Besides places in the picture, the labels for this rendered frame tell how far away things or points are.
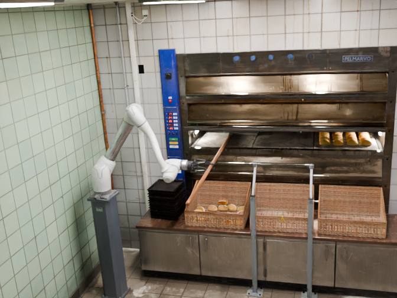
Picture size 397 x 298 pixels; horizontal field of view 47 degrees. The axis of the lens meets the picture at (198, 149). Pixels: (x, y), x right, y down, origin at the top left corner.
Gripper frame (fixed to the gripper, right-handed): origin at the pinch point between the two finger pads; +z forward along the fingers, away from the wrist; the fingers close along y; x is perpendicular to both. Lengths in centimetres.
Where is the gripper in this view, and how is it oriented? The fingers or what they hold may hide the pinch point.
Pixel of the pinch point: (210, 165)
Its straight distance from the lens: 395.8
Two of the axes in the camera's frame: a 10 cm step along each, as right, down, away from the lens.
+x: -2.4, 3.0, -9.2
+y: 0.5, 9.5, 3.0
